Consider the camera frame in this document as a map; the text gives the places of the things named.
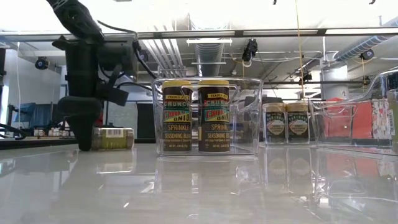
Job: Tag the tan lid seasoning jar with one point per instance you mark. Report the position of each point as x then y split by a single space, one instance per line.
275 124
298 124

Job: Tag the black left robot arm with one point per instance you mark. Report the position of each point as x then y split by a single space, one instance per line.
74 17

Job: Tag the black lid spice jar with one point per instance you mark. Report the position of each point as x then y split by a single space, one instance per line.
115 140
394 124

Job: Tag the red panel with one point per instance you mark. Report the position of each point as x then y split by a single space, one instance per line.
363 121

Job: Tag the black round dome device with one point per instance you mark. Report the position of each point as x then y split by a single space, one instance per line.
144 56
367 54
42 63

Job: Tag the black pulley device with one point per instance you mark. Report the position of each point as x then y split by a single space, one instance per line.
250 49

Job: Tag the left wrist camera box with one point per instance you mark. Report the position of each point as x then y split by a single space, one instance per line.
119 56

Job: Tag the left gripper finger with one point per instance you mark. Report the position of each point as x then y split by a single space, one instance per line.
81 124
118 97

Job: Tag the yellow lid chili onion jar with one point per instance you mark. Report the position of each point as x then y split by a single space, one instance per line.
214 130
177 130

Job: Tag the black table frame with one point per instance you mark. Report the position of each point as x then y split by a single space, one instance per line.
37 143

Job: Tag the white light fixture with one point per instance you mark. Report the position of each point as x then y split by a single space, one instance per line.
209 41

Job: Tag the silver ventilation duct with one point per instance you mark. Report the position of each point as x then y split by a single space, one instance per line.
209 56

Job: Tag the blue striped duct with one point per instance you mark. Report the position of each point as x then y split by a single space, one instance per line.
363 46

